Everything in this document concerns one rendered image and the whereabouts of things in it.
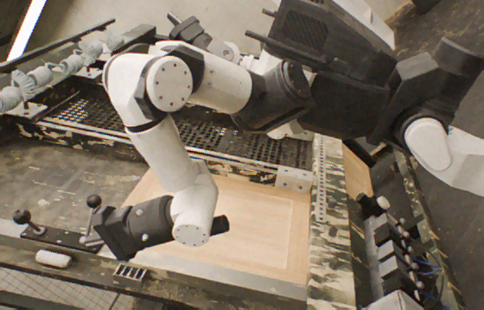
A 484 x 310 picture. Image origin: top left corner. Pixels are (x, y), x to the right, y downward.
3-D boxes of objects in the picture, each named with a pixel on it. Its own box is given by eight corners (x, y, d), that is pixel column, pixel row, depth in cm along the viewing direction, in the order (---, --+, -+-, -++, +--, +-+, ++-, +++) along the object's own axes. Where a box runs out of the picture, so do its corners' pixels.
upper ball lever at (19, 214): (46, 241, 103) (22, 223, 91) (31, 238, 103) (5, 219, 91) (53, 227, 105) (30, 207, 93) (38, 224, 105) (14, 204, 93)
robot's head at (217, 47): (244, 58, 104) (219, 41, 104) (245, 50, 95) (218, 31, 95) (231, 78, 104) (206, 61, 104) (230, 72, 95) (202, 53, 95)
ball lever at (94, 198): (88, 249, 100) (99, 196, 100) (73, 245, 100) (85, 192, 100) (95, 245, 104) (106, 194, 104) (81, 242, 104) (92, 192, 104)
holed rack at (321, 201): (325, 224, 123) (326, 222, 122) (315, 221, 123) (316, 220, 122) (324, 66, 265) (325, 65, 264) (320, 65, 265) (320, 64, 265)
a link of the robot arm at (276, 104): (267, 93, 70) (308, 109, 80) (256, 49, 72) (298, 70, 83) (220, 121, 76) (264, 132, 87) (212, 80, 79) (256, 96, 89)
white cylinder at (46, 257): (35, 264, 100) (66, 271, 100) (34, 256, 99) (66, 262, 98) (42, 256, 103) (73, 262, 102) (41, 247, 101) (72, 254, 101)
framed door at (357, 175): (383, 268, 186) (386, 266, 185) (297, 195, 173) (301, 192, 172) (365, 168, 263) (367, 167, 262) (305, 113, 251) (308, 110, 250)
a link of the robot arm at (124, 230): (79, 227, 74) (133, 210, 70) (105, 197, 82) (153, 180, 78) (117, 275, 79) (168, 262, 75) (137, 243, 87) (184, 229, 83)
